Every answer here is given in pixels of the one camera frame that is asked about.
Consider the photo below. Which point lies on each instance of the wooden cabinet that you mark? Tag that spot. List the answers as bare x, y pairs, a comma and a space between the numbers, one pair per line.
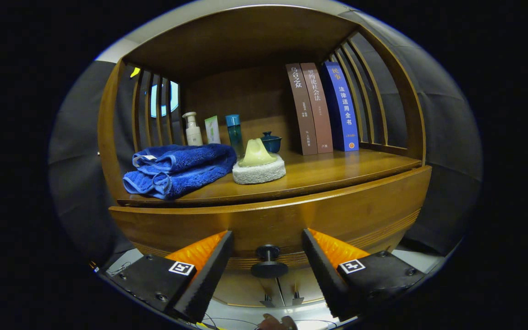
245, 41

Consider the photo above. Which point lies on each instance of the white pump bottle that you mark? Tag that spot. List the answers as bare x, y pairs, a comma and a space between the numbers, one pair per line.
193, 133

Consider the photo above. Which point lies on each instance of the blue book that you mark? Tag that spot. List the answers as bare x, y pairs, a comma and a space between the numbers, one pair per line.
343, 110

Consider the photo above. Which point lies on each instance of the wooden drawer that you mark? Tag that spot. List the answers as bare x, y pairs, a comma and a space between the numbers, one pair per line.
291, 220

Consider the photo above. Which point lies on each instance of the wooden cabinet door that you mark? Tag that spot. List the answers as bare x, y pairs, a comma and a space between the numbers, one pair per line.
245, 288
310, 288

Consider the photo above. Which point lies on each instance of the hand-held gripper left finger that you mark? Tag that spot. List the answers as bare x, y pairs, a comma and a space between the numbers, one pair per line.
206, 279

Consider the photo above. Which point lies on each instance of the reddish brown book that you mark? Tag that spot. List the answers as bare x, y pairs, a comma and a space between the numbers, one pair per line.
318, 110

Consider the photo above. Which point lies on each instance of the blue folded towel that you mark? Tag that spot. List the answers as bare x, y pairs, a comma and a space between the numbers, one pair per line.
181, 169

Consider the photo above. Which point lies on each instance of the white green tube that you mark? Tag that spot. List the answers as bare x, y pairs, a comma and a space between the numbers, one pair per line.
212, 130

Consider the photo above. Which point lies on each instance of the teal blue bottle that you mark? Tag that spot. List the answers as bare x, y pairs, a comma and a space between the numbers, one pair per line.
235, 135

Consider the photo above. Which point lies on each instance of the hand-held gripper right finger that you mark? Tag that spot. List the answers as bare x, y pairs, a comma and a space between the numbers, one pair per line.
326, 279

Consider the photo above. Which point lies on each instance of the green white scrub sponge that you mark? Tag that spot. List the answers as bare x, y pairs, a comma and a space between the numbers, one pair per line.
258, 167

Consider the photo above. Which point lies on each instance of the dark brown book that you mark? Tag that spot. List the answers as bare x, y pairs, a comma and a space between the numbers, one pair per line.
301, 110

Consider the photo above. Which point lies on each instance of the wooden countertop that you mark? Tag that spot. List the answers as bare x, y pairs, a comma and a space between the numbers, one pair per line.
337, 167

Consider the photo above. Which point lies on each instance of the blue lidded teacup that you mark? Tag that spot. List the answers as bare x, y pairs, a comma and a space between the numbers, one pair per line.
272, 143

